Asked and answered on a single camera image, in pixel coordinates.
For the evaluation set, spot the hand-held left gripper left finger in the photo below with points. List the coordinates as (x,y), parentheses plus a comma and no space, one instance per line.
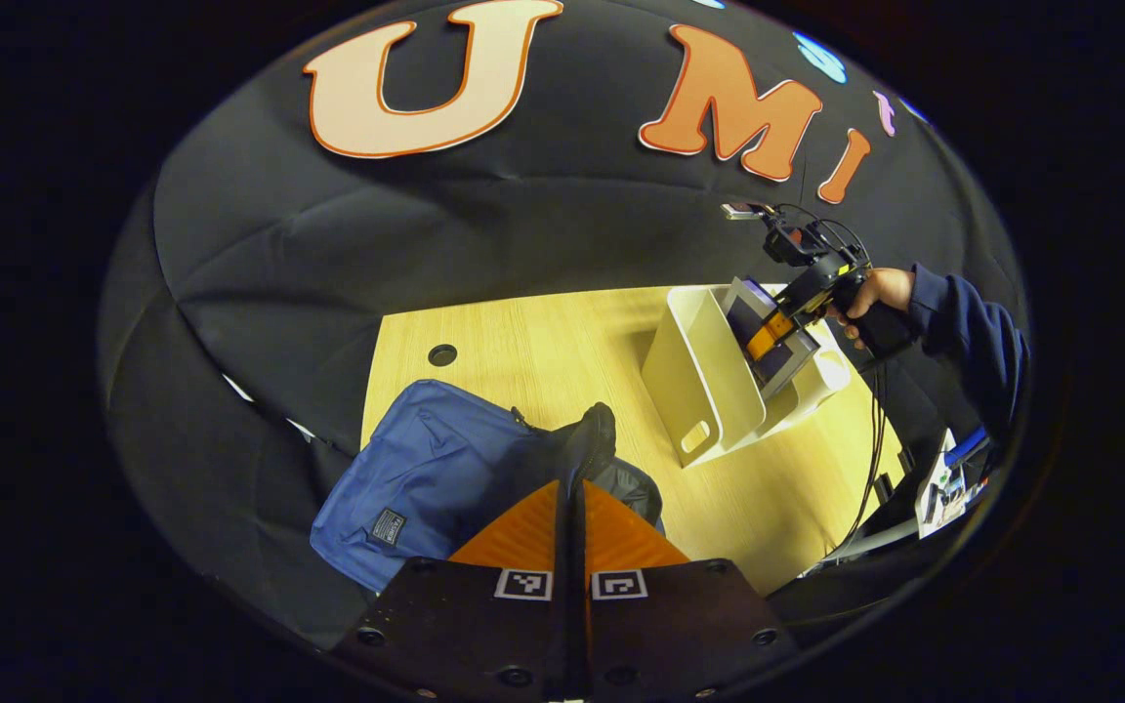
(484,635)

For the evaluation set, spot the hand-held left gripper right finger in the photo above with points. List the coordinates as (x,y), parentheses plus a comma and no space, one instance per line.
(680,635)

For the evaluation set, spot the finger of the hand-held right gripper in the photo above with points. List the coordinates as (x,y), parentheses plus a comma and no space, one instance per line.
(772,335)

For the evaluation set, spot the white bookshelf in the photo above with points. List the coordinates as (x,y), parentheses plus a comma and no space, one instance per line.
(694,381)

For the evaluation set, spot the blue schoolbag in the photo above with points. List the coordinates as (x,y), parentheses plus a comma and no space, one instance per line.
(426,459)

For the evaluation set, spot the white equipment box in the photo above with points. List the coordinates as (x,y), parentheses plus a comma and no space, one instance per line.
(938,488)

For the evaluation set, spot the black backdrop cloth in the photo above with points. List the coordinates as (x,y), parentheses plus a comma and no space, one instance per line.
(523,225)

